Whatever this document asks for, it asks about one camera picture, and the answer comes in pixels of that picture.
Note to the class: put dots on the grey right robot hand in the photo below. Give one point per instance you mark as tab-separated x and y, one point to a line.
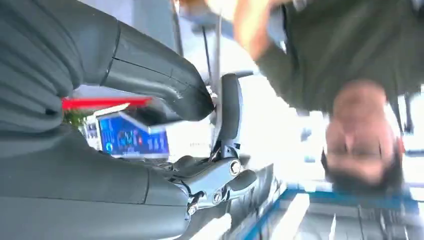
82	195

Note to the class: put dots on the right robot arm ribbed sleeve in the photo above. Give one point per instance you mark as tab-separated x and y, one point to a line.
33	59

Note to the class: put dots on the person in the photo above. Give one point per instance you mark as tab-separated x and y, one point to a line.
338	49

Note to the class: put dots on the ceiling light panel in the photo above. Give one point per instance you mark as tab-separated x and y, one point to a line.
291	215
212	228

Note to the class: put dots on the blue display screen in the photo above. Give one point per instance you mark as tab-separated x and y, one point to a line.
132	137

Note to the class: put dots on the red banner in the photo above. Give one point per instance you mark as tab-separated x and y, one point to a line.
106	102

